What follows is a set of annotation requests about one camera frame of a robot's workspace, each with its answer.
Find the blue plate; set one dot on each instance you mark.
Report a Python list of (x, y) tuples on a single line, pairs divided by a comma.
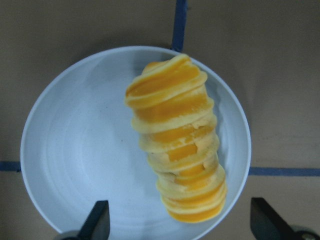
[(78, 147)]

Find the yellow orange bread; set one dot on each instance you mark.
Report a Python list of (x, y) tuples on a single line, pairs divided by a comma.
[(174, 118)]

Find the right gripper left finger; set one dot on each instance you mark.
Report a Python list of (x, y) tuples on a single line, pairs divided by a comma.
[(97, 223)]

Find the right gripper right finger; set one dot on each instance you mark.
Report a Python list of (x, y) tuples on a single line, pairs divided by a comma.
[(266, 223)]

